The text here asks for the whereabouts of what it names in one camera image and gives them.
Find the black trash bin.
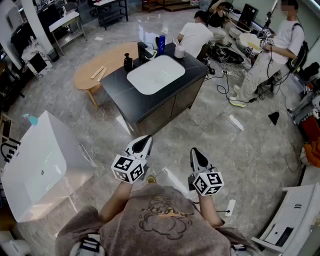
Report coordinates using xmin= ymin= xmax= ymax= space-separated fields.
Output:
xmin=47 ymin=47 xmax=61 ymax=63

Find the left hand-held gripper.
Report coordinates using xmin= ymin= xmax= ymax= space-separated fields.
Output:
xmin=111 ymin=134 xmax=154 ymax=185

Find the brown printed t-shirt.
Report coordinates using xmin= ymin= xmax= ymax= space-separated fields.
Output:
xmin=56 ymin=183 xmax=261 ymax=256

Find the white mug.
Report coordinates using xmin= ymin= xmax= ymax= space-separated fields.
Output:
xmin=174 ymin=45 xmax=188 ymax=59

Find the person's left forearm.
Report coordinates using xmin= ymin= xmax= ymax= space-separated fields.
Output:
xmin=98 ymin=181 xmax=133 ymax=225

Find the white metal frame desk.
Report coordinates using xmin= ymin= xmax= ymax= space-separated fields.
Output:
xmin=48 ymin=11 xmax=87 ymax=56

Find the orange cloth bag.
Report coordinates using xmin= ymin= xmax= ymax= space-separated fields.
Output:
xmin=303 ymin=139 xmax=320 ymax=168

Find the marble pattern cabinet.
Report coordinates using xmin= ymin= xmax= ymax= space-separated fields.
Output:
xmin=21 ymin=39 xmax=54 ymax=76

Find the black triangular floor object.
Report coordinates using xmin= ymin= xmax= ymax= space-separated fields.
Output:
xmin=267 ymin=111 xmax=280 ymax=126

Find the person's right forearm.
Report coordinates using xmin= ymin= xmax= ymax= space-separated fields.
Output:
xmin=198 ymin=194 xmax=225 ymax=228

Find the black bathtub faucet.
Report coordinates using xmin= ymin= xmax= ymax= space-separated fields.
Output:
xmin=0 ymin=137 xmax=22 ymax=164

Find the white sink basin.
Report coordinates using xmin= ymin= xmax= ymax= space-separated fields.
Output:
xmin=126 ymin=54 xmax=186 ymax=95

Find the black vanity cabinet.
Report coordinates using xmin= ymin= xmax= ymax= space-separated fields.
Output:
xmin=99 ymin=42 xmax=210 ymax=137

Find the white cabinet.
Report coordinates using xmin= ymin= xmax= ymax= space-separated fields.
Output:
xmin=251 ymin=182 xmax=320 ymax=254

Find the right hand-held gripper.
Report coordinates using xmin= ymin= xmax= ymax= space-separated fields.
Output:
xmin=187 ymin=147 xmax=225 ymax=197

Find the black floor cable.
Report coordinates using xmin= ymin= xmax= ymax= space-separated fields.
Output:
xmin=216 ymin=72 xmax=258 ymax=104

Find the blue bottle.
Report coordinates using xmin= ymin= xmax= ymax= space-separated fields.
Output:
xmin=158 ymin=35 xmax=167 ymax=55

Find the white cable bundle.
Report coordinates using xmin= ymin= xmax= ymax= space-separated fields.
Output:
xmin=221 ymin=62 xmax=247 ymax=79

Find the black soap dispenser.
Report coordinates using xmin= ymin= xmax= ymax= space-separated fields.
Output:
xmin=123 ymin=52 xmax=134 ymax=72

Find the white bathtub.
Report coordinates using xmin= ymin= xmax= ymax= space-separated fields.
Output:
xmin=1 ymin=110 xmax=95 ymax=223

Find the white power strip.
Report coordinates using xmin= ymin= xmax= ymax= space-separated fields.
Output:
xmin=224 ymin=199 xmax=237 ymax=217

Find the fried egg shaped cushion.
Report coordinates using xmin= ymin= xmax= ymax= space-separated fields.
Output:
xmin=236 ymin=32 xmax=264 ymax=55

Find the oval wooden table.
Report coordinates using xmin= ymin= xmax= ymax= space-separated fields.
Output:
xmin=73 ymin=41 xmax=141 ymax=110

